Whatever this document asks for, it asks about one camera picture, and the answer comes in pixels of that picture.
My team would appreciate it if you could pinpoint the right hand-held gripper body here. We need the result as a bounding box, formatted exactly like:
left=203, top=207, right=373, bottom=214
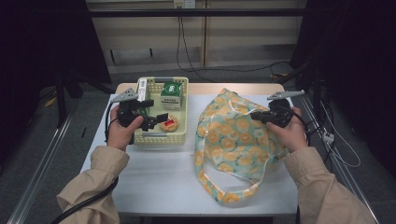
left=266, top=90, right=306, bottom=129

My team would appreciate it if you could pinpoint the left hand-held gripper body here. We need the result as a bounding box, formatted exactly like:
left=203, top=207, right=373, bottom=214
left=110, top=88, right=158, bottom=132

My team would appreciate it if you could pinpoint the round orange snack packet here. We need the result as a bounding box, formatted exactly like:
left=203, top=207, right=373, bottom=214
left=159, top=115, right=179, bottom=133

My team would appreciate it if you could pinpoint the tall green white box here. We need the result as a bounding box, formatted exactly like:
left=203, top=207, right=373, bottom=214
left=136, top=77, right=151, bottom=118

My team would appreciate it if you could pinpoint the cream plastic basket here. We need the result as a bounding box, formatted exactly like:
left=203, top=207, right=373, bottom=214
left=124, top=77, right=190, bottom=146

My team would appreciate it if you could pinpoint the square green white box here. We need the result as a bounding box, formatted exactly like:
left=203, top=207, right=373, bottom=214
left=160, top=81, right=184, bottom=110

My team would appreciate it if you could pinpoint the orange print fabric bag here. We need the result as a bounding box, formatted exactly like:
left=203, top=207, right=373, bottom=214
left=193, top=88, right=289, bottom=205

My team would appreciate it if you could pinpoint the person's right hand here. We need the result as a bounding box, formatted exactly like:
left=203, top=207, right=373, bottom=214
left=265, top=106, right=309, bottom=153

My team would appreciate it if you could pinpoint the person's left hand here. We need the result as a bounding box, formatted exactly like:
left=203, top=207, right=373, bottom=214
left=106, top=105, right=145, bottom=152

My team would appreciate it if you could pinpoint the black metal stand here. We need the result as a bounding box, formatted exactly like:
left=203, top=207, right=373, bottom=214
left=55, top=71, right=68, bottom=129
left=312, top=68, right=322, bottom=125

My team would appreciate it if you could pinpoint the white power strip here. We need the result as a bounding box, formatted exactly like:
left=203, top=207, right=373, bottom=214
left=321, top=131, right=335, bottom=145

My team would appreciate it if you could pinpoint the white board sheet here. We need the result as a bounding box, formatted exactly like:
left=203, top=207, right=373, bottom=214
left=79, top=93, right=316, bottom=217

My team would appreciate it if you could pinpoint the dark curtain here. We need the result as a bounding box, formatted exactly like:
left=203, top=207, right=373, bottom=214
left=290, top=0, right=396, bottom=178
left=0, top=0, right=112, bottom=162

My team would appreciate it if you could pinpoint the right hand-held gripper black cable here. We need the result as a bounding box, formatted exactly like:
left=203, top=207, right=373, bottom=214
left=290, top=106, right=313, bottom=147

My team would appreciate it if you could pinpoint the hand-held gripper black cable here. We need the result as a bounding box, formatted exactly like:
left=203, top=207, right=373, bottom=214
left=290, top=106, right=313, bottom=147
left=50, top=102, right=121, bottom=224

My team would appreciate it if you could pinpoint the black hanging cable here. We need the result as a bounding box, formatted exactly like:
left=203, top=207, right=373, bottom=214
left=179, top=15, right=292, bottom=73
left=176, top=15, right=219, bottom=83

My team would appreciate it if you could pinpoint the white cable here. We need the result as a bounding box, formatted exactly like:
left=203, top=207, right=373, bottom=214
left=320, top=101, right=362, bottom=169

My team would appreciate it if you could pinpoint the aluminium rail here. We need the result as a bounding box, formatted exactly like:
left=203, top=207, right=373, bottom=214
left=300, top=94, right=381, bottom=224
left=6, top=115, right=74, bottom=224

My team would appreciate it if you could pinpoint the white wall socket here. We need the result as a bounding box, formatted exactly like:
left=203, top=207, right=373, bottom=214
left=173, top=0, right=196, bottom=9

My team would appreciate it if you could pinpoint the left hand-held gripper black cable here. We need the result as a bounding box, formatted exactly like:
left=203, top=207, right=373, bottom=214
left=50, top=102, right=121, bottom=224

